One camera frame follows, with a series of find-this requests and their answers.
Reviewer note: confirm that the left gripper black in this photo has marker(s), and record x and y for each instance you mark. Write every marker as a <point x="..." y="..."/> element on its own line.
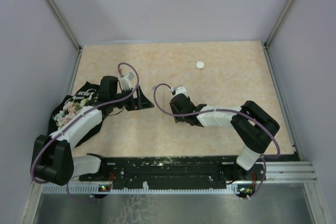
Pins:
<point x="143" y="102"/>

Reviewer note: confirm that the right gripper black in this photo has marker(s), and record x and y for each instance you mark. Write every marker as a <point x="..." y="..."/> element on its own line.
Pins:
<point x="179" y="118"/>

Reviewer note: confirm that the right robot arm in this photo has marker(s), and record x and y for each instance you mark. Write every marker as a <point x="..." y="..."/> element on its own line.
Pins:
<point x="254" y="126"/>

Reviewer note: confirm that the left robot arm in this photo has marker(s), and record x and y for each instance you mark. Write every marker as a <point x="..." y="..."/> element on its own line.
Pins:
<point x="52" y="160"/>

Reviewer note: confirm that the white earbud charging case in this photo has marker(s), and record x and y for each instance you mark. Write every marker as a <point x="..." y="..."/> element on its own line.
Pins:
<point x="200" y="65"/>

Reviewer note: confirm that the black floral printed cloth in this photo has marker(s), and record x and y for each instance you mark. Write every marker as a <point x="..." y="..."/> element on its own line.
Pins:
<point x="71" y="106"/>

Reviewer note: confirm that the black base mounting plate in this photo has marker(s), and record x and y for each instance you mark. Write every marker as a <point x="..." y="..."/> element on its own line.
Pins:
<point x="197" y="172"/>

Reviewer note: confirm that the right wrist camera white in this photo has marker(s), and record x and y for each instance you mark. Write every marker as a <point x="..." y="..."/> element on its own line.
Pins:
<point x="179" y="90"/>

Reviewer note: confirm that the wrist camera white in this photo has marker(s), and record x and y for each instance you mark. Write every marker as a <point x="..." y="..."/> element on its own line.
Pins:
<point x="179" y="90"/>
<point x="125" y="81"/>

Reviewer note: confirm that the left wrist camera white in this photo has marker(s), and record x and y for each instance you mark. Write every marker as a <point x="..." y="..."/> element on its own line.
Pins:
<point x="125" y="81"/>

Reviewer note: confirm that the white slotted cable duct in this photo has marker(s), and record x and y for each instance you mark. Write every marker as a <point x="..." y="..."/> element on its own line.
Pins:
<point x="82" y="188"/>

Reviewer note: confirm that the aluminium frame corner post right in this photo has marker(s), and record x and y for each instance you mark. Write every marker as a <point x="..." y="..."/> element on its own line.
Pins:
<point x="279" y="22"/>

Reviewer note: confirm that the aluminium frame corner post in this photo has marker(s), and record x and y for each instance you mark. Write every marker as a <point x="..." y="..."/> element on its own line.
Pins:
<point x="279" y="22"/>
<point x="61" y="19"/>

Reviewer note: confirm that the aluminium frame corner post left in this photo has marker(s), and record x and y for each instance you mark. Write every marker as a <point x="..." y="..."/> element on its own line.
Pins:
<point x="61" y="19"/>

